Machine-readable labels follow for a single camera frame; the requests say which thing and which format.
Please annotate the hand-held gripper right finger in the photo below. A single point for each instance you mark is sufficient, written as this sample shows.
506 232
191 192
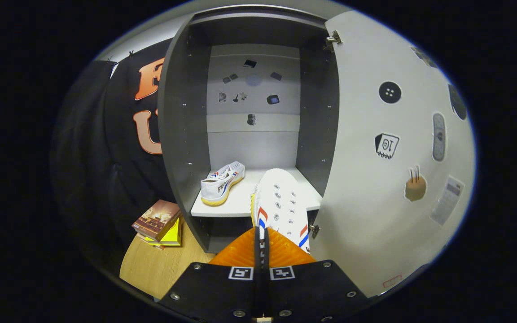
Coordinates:
303 291

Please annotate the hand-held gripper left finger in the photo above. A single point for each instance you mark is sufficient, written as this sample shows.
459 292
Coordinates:
222 291

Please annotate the white striped shoe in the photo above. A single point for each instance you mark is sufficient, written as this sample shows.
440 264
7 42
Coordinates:
281 202
220 184

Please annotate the beige shoe cabinet door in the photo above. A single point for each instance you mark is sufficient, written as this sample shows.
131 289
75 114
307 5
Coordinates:
366 202

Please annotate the dark grey shoe cabinet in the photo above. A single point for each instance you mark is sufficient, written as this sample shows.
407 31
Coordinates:
182 134

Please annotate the yellow book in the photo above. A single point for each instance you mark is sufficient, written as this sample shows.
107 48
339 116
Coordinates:
173 235

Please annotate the brown book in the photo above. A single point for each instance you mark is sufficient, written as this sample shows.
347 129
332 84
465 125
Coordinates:
156 218

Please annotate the black backdrop cloth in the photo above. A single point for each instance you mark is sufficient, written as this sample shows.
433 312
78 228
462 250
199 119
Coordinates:
88 157

